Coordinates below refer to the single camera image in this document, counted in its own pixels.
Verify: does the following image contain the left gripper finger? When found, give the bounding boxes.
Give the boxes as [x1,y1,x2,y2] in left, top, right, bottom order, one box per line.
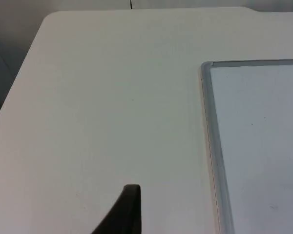
[91,184,144,234]

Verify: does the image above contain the grey-framed whiteboard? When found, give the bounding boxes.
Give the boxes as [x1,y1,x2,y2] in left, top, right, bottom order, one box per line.
[200,59,293,234]

